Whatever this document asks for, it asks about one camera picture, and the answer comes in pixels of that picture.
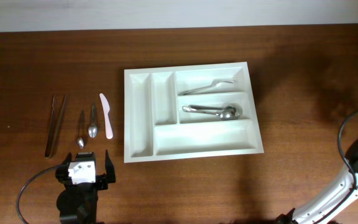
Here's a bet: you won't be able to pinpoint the steel fork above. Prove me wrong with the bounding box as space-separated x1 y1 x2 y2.
180 80 235 96

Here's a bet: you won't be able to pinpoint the steel kitchen tongs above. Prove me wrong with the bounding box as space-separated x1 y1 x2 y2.
44 95 68 159

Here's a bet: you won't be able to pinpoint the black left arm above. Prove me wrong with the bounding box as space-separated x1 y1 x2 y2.
55 151 116 223

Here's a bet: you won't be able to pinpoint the white plastic knife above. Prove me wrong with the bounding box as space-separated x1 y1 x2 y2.
99 93 114 139

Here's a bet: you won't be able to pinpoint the small steel teaspoon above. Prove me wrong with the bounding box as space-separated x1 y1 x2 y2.
76 110 85 149

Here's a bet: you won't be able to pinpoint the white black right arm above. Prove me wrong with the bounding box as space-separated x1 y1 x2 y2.
275 109 358 224

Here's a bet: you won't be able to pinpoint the large steel spoon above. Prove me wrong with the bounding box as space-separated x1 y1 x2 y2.
188 105 240 113
182 106 240 121

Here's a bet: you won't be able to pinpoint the steel teaspoon wide handle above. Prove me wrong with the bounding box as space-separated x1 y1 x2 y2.
88 103 98 138

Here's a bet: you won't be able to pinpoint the white plastic cutlery tray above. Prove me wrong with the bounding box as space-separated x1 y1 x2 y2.
124 62 264 163

